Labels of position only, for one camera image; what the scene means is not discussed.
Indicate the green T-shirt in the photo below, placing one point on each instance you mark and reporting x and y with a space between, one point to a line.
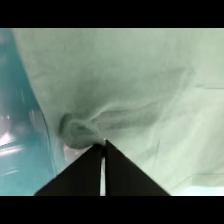
133 83

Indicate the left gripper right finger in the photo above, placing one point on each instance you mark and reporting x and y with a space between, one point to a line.
130 176

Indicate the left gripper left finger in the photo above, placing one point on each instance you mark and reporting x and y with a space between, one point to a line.
80 176

